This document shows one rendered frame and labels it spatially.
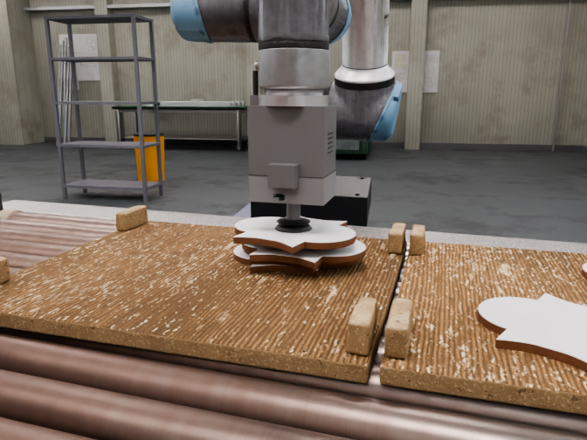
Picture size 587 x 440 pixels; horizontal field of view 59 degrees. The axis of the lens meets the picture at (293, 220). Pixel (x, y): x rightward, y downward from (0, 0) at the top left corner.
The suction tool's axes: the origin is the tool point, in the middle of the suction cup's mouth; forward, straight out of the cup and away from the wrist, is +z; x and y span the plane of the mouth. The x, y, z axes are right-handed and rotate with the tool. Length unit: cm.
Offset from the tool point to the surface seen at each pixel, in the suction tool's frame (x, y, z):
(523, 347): -15.6, 22.9, 2.7
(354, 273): -1.3, 7.4, 3.1
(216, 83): 1021, -467, -35
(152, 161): 539, -344, 71
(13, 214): 18, -58, 5
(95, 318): -19.3, -12.8, 3.1
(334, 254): -2.8, 5.5, 0.6
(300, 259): -4.9, 2.1, 0.8
